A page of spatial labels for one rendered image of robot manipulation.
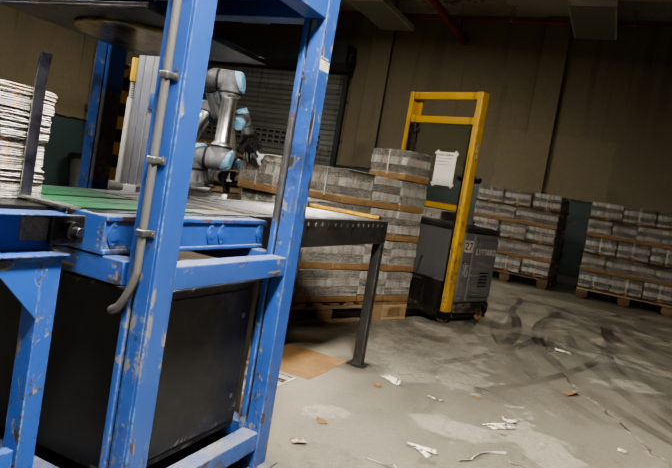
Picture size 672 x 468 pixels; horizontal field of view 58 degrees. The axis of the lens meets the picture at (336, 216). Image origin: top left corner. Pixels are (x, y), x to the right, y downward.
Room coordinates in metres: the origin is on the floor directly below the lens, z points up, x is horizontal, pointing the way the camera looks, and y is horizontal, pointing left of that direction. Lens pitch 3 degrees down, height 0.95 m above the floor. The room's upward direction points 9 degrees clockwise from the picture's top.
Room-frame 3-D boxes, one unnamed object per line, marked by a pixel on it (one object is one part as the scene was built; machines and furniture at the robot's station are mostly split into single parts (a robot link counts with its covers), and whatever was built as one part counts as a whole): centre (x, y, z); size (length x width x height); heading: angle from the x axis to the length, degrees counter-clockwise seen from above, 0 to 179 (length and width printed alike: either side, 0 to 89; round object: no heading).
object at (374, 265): (3.24, -0.25, 0.34); 0.06 x 0.06 x 0.68; 65
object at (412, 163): (4.72, -0.43, 0.65); 0.39 x 0.30 x 1.29; 43
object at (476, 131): (4.77, -0.98, 0.97); 0.09 x 0.09 x 1.75; 43
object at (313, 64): (1.93, 0.15, 0.77); 0.09 x 0.09 x 1.55; 65
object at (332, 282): (4.22, 0.10, 0.42); 1.17 x 0.39 x 0.83; 133
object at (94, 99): (2.29, 0.94, 0.77); 0.09 x 0.09 x 1.55; 65
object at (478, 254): (5.27, -1.02, 0.40); 0.69 x 0.55 x 0.80; 43
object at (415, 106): (5.25, -0.52, 0.97); 0.09 x 0.09 x 1.75; 43
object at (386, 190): (4.51, -0.21, 0.95); 0.38 x 0.29 x 0.23; 42
